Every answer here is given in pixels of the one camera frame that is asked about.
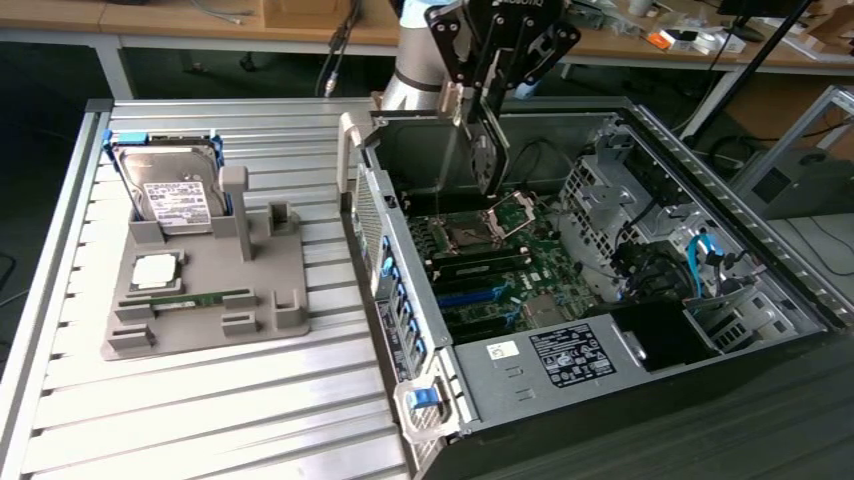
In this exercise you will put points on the grey disk bay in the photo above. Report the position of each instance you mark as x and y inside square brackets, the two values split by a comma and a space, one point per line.
[734, 325]

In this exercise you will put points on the aluminium frame rail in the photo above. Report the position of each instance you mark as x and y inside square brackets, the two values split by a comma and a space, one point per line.
[827, 107]

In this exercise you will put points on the grey power supply unit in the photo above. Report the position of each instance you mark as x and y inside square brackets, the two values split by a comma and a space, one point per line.
[534, 370]

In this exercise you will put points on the hard disk with blue carrier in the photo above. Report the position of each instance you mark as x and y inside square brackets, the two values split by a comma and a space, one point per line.
[169, 195]

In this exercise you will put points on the green RAM stick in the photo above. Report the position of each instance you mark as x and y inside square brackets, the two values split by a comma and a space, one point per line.
[187, 299]

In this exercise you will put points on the metal drive cage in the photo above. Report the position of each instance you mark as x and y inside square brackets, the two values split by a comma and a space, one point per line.
[600, 195]

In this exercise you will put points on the white mug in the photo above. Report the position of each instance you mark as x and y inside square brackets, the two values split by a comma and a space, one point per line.
[642, 6]

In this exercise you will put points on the blue case latch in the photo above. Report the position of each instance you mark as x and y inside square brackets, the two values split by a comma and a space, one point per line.
[421, 397]

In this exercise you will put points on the open black PC case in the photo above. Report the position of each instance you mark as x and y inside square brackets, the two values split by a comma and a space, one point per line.
[667, 425]

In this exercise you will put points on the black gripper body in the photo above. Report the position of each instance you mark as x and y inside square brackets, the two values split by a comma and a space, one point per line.
[513, 7]

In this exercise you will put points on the CPU socket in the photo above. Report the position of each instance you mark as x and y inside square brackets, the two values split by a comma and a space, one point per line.
[467, 232]

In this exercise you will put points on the black graphics card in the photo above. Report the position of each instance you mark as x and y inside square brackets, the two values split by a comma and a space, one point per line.
[487, 155]

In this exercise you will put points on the silver CPU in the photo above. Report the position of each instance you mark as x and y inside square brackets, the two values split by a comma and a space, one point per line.
[155, 272]

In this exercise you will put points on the white box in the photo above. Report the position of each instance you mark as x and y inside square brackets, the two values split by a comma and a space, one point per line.
[723, 45]

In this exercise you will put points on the blue card retainer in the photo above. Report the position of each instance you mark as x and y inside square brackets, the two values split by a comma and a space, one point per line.
[400, 300]

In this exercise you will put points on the grey parts rack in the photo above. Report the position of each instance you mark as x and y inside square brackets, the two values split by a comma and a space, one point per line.
[200, 325]

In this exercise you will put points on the brown cardboard box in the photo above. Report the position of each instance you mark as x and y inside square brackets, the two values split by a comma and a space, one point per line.
[303, 12]

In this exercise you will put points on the black stand pole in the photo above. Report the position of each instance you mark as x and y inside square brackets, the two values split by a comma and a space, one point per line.
[764, 50]

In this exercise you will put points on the wooden desk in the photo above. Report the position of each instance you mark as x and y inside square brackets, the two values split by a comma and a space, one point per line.
[66, 15]

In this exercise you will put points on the metal socket cover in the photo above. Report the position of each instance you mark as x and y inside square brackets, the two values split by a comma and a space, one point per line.
[513, 215]

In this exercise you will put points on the black monitor stand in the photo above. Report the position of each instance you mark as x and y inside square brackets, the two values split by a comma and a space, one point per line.
[747, 27]

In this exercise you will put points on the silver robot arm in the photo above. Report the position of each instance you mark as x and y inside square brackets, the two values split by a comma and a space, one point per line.
[416, 65]

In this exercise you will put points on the black fan shroud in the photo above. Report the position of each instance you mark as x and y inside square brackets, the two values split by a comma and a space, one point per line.
[660, 335]

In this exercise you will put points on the orange box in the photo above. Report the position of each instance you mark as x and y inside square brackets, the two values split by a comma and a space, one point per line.
[667, 40]

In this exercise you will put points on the green motherboard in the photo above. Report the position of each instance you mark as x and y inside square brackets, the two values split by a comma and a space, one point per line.
[554, 270]

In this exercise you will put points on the grey cabinet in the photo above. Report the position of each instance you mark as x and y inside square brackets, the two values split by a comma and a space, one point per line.
[800, 190]

